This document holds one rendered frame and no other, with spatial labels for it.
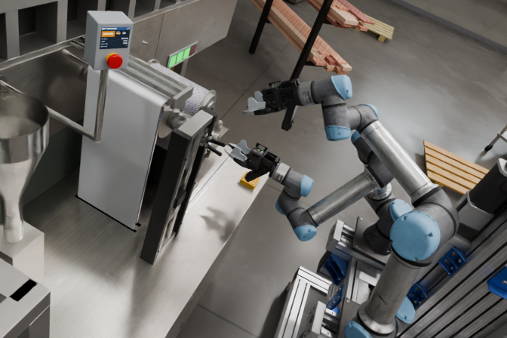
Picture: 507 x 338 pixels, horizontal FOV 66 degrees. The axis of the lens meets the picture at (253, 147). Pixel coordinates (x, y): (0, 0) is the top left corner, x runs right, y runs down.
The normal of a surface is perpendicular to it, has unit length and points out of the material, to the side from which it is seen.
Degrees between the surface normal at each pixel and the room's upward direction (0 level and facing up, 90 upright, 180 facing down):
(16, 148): 90
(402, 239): 82
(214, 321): 0
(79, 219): 0
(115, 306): 0
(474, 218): 90
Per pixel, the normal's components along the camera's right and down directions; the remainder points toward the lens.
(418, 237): -0.72, 0.07
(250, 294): 0.32, -0.74
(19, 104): 0.13, 0.65
